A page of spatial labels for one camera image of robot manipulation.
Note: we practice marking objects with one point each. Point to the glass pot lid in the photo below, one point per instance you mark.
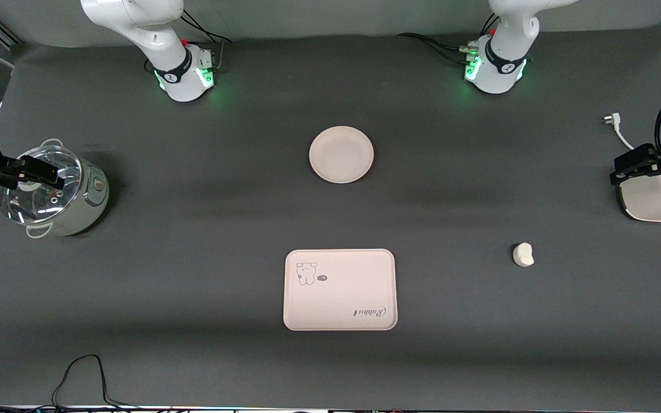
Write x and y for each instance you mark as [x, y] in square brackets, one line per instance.
[32, 203]

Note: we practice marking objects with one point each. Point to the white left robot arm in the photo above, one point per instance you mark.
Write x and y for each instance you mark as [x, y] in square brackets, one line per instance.
[502, 74]

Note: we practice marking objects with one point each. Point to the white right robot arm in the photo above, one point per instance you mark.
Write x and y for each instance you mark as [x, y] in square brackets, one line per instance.
[175, 74]

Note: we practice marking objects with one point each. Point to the round beige plate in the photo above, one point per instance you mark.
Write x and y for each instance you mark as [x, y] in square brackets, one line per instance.
[342, 155]

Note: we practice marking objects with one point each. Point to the aluminium frame rail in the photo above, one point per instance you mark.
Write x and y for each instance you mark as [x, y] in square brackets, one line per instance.
[4, 33]

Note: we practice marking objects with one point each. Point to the beige rectangular rabbit tray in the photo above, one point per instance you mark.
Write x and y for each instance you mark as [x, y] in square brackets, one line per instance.
[342, 298]

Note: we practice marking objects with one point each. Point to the dark grey table cloth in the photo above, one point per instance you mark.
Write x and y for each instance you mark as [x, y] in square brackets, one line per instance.
[193, 258]

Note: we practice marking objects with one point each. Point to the white rounded appliance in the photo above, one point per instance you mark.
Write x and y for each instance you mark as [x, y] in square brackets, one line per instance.
[646, 202]

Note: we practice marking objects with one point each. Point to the white steamed bun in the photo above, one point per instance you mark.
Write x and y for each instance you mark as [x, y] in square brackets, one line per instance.
[523, 255]

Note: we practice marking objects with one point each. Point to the steel pot with glass lid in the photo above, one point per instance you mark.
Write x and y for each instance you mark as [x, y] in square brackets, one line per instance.
[92, 201]

